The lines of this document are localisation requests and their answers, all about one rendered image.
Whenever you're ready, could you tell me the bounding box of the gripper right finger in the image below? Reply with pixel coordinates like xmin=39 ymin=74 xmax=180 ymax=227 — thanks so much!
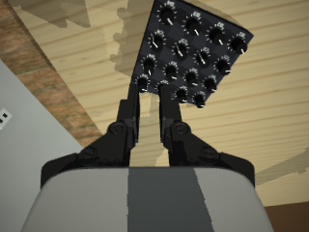
xmin=159 ymin=84 xmax=255 ymax=187

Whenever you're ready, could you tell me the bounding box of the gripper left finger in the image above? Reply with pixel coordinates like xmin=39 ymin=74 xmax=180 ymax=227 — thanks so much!
xmin=41 ymin=84 xmax=140 ymax=189

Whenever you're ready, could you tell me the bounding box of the black knob box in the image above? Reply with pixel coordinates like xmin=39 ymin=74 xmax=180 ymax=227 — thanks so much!
xmin=130 ymin=0 xmax=254 ymax=108

